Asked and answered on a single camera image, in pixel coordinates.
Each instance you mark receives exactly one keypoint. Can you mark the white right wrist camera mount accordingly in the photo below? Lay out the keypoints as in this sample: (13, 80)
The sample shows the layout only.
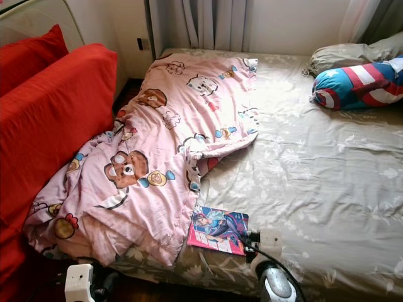
(271, 240)

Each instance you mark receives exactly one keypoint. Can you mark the red white blue bolster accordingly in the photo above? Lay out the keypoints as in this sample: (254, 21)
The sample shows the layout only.
(352, 85)

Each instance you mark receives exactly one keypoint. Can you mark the bed with grey floral sheet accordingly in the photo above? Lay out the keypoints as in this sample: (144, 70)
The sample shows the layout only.
(321, 176)

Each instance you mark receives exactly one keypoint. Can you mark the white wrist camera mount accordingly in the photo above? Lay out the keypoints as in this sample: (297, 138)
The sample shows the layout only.
(271, 240)
(79, 282)

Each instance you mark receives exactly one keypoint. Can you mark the colourful comic magazine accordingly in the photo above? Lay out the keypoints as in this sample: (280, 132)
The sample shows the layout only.
(217, 228)

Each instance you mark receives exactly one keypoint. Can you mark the pink cartoon print blanket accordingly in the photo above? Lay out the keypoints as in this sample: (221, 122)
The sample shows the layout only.
(145, 207)

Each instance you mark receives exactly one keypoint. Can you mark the grey floral pillow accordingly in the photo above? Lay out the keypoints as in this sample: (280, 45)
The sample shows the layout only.
(340, 56)

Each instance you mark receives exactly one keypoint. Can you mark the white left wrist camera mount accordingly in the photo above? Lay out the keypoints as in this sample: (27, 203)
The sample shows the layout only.
(79, 282)

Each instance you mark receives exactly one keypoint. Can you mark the grey pleated curtain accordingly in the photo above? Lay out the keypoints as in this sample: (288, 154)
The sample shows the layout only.
(381, 17)
(201, 22)

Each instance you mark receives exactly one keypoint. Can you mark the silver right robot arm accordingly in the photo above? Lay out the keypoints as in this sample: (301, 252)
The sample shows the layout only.
(276, 286)

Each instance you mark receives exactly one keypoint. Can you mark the white quilted mattress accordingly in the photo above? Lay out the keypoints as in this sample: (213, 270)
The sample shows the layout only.
(44, 19)

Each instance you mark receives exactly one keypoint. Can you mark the black wall socket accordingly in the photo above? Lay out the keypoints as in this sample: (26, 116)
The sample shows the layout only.
(143, 44)

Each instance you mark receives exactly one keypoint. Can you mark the red covered mattress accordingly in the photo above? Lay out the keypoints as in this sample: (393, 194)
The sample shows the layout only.
(31, 63)
(50, 138)

